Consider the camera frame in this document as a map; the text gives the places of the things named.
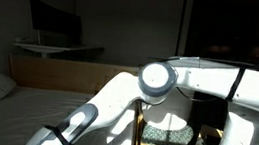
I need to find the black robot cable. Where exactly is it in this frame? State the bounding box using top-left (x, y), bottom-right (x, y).
top-left (153, 51), bottom-right (259, 112)

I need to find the wooden bed footboard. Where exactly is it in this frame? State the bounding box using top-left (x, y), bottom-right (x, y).
top-left (3, 49), bottom-right (143, 103)

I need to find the small white desk item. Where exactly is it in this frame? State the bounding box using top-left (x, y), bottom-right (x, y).
top-left (13, 34), bottom-right (38, 46)

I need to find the black computer monitor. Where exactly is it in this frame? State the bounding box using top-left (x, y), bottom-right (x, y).
top-left (23, 0), bottom-right (88, 48)

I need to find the white desk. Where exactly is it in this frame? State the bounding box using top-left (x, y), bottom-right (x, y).
top-left (11, 34), bottom-right (106, 67)

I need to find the wooden chair with dotted cushion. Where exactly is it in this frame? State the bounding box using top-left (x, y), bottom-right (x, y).
top-left (130, 100), bottom-right (207, 145)

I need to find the white woven laundry basket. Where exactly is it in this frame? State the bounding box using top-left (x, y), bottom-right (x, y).
top-left (137, 84), bottom-right (197, 135)

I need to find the mattress with white sheet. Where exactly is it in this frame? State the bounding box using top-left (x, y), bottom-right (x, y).
top-left (0, 81), bottom-right (141, 145)

